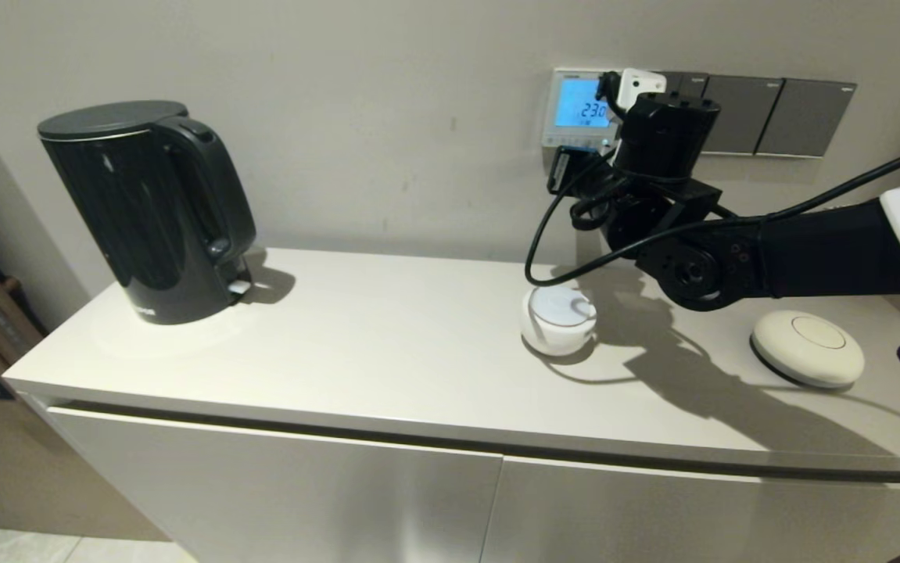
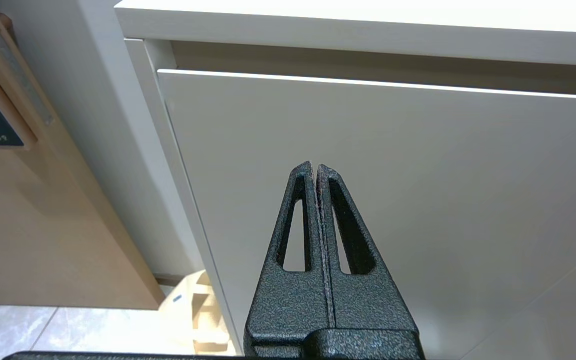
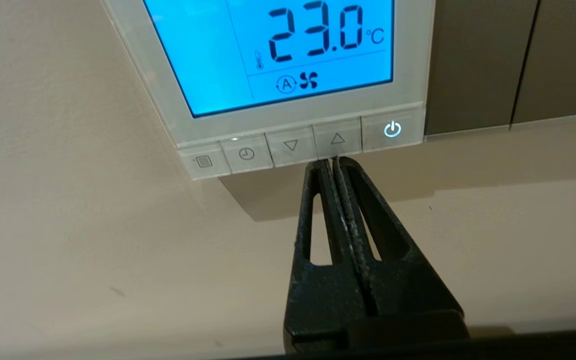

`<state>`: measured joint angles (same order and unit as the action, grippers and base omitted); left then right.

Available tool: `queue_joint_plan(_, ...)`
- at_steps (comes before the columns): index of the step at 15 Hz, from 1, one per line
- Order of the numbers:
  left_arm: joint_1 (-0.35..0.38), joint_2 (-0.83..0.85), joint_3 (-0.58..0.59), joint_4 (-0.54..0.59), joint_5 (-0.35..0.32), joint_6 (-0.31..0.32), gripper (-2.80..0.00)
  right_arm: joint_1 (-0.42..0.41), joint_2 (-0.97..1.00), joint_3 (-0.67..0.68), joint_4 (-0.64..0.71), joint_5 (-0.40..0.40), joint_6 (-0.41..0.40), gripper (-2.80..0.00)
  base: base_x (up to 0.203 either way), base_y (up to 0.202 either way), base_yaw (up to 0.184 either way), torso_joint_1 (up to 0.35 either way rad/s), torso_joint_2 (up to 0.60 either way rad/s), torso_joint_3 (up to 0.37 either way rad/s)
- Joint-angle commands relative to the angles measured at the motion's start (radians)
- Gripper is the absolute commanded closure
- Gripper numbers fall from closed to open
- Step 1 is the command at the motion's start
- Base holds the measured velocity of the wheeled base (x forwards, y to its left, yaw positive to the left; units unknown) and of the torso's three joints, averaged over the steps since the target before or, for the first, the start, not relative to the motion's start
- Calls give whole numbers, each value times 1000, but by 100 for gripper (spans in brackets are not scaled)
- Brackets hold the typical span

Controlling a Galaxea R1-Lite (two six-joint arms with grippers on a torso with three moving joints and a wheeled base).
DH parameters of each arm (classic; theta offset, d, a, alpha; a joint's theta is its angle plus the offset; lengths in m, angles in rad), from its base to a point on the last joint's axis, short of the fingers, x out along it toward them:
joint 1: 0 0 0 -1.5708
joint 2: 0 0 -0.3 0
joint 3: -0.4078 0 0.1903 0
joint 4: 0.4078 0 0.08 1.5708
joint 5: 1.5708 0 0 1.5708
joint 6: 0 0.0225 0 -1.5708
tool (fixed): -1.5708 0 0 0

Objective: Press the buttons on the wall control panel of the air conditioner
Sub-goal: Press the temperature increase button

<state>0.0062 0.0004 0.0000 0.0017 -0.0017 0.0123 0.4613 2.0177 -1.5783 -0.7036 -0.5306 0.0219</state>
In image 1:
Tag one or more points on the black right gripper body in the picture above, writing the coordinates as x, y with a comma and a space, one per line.
665, 137

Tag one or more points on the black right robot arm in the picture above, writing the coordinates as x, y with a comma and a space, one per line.
833, 250

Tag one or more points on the white wall thermostat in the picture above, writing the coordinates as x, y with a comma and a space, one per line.
571, 102

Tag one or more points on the black connector box with label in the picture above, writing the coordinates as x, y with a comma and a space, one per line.
563, 168

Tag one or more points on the small white round speaker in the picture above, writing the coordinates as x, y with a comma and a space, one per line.
555, 332

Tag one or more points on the cream flat round device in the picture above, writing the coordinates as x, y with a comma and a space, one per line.
807, 349

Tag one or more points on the light grey sideboard cabinet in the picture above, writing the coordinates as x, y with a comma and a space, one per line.
340, 352

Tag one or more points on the black electric kettle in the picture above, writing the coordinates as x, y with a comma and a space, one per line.
148, 219

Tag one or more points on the grey triple wall switch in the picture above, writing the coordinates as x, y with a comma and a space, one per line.
688, 82

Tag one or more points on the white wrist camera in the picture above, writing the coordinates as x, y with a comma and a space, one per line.
641, 82

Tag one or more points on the grey single wall switch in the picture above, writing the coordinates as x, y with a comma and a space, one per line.
747, 113
807, 117

